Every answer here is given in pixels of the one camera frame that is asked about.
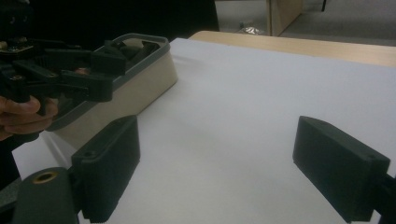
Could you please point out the light wooden table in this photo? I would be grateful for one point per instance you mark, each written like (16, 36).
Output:
(311, 46)

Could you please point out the white table sheet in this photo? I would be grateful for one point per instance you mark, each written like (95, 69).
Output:
(233, 109)

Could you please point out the black curtain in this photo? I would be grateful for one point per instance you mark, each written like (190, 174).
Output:
(124, 18)

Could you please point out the light wooden desk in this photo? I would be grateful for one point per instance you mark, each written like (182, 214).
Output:
(283, 15)

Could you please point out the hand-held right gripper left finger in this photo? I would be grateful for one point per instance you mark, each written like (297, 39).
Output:
(106, 165)

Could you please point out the dark cloth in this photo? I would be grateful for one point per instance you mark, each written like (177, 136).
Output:
(137, 51)

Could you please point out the beige basket with grey rim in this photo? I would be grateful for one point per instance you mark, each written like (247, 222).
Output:
(140, 90)

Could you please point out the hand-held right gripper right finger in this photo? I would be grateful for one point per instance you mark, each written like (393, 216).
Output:
(339, 168)

